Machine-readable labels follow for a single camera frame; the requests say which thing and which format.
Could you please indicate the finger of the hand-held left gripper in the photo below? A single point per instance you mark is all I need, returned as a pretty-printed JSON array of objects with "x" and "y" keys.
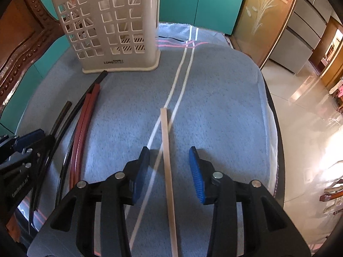
[
  {"x": 8, "y": 140},
  {"x": 29, "y": 139}
]

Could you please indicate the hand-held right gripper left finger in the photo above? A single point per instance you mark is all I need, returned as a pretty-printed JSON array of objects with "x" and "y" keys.
[{"x": 140, "y": 171}]

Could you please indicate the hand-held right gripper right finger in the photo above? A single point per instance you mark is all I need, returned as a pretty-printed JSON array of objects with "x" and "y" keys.
[{"x": 197, "y": 174}]

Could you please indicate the black chopstick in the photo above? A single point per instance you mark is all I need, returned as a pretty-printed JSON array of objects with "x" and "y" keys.
[
  {"x": 60, "y": 117},
  {"x": 65, "y": 155},
  {"x": 85, "y": 96}
]

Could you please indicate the red rubber strips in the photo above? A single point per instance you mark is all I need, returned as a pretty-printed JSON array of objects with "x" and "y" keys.
[{"x": 79, "y": 142}]

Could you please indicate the red chopstick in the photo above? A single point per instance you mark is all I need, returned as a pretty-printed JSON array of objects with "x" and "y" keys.
[{"x": 84, "y": 139}]

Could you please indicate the blue striped towel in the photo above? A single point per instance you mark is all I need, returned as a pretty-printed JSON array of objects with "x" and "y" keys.
[{"x": 214, "y": 112}]

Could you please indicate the black round table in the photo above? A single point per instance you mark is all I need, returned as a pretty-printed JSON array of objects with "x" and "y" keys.
[{"x": 277, "y": 150}]

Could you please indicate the carved wooden chair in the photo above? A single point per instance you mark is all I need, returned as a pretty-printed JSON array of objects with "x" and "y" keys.
[{"x": 18, "y": 45}]

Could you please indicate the wooden dining chair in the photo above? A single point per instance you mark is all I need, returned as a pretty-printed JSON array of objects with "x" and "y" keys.
[{"x": 332, "y": 191}]

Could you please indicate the pink cloth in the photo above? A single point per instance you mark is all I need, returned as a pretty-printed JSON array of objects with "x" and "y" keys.
[{"x": 340, "y": 91}]

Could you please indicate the silver refrigerator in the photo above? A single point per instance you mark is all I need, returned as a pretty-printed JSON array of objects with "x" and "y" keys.
[{"x": 302, "y": 40}]

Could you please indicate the wood framed glass door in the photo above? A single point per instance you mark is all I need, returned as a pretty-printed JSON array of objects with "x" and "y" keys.
[{"x": 268, "y": 18}]

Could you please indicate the wooden door frame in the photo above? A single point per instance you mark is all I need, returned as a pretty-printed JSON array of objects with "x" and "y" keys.
[{"x": 332, "y": 67}]

